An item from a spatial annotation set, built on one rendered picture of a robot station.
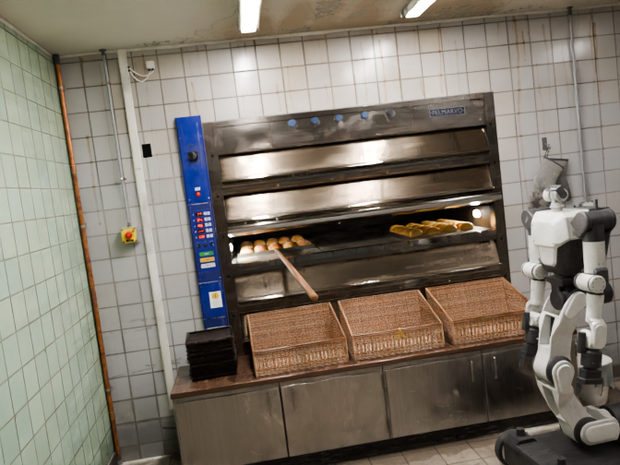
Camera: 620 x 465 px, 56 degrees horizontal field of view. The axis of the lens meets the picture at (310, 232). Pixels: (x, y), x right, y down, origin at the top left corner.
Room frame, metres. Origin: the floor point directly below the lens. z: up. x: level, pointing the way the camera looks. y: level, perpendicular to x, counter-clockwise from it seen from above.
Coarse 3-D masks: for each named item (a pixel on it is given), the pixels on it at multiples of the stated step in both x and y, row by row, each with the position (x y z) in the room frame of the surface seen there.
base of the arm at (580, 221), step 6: (612, 210) 2.57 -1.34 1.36; (576, 216) 2.60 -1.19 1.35; (582, 216) 2.56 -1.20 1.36; (588, 216) 2.54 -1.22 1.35; (570, 222) 2.64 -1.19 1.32; (576, 222) 2.60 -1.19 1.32; (582, 222) 2.56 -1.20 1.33; (588, 222) 2.53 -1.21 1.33; (576, 228) 2.61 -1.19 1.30; (582, 228) 2.56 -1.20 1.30; (588, 228) 2.54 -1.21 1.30; (612, 228) 2.57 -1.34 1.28; (582, 234) 2.57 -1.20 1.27; (606, 234) 2.61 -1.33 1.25
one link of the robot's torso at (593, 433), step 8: (584, 408) 2.90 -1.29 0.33; (592, 408) 2.87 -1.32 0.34; (592, 416) 2.86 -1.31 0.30; (600, 416) 2.80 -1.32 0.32; (608, 416) 2.76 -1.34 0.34; (592, 424) 2.71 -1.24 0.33; (600, 424) 2.72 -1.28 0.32; (608, 424) 2.72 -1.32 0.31; (616, 424) 2.73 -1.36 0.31; (584, 432) 2.70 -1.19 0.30; (592, 432) 2.70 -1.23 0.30; (600, 432) 2.71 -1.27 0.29; (608, 432) 2.72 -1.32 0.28; (616, 432) 2.73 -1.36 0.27; (584, 440) 2.70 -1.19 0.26; (592, 440) 2.70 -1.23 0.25; (600, 440) 2.71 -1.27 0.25; (608, 440) 2.73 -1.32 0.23
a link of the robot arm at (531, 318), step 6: (528, 312) 3.01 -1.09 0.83; (534, 312) 3.02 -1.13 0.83; (522, 318) 3.01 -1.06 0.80; (528, 318) 2.99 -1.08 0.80; (534, 318) 2.96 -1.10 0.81; (522, 324) 3.00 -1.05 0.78; (528, 324) 2.99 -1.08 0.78; (534, 324) 2.97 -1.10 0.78; (528, 330) 2.99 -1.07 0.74; (534, 330) 2.97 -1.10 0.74
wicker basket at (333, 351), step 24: (264, 312) 3.73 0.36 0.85; (288, 312) 3.74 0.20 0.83; (312, 312) 3.76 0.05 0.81; (264, 336) 3.69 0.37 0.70; (288, 336) 3.70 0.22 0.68; (312, 336) 3.72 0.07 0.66; (336, 336) 3.63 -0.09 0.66; (264, 360) 3.27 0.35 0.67; (288, 360) 3.48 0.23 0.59; (312, 360) 3.30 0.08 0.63; (336, 360) 3.32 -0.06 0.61
